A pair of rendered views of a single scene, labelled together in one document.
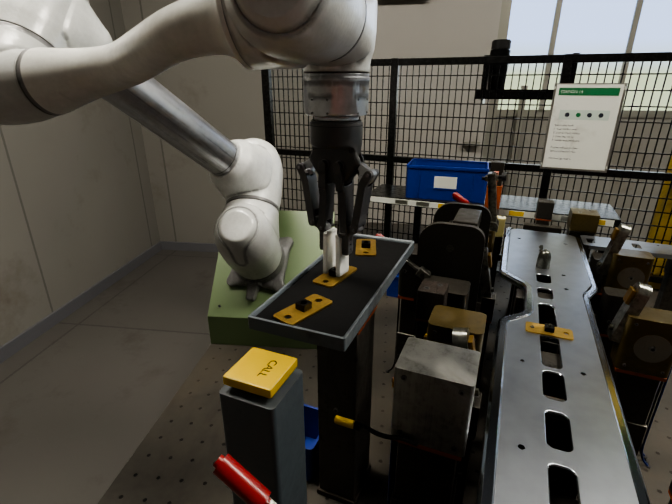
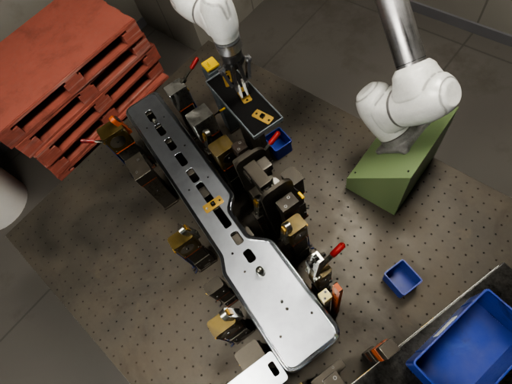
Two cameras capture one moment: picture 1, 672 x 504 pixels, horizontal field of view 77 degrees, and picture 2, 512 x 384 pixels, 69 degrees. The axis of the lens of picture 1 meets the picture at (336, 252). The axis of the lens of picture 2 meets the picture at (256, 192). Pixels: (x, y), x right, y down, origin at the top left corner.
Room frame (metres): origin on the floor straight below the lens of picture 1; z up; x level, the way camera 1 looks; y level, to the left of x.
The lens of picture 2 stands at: (1.36, -0.70, 2.31)
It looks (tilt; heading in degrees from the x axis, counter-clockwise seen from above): 63 degrees down; 142
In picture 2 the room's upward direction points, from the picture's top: 22 degrees counter-clockwise
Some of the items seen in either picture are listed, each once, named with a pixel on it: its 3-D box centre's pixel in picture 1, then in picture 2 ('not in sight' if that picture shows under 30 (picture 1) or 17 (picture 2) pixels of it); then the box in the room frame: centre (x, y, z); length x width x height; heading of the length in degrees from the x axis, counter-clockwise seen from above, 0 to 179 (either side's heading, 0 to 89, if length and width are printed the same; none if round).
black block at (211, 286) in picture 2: (613, 346); (219, 295); (0.88, -0.69, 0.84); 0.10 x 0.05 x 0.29; 67
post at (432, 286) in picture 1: (425, 374); (248, 170); (0.70, -0.18, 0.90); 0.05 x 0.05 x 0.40; 67
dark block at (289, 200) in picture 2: not in sight; (292, 222); (0.99, -0.31, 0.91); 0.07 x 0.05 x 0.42; 67
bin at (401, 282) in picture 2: (402, 281); (401, 279); (1.45, -0.25, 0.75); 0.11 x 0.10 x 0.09; 157
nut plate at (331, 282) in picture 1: (335, 272); (244, 94); (0.62, 0.00, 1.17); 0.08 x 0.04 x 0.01; 148
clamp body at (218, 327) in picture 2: (621, 313); (229, 330); (1.00, -0.78, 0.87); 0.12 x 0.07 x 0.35; 67
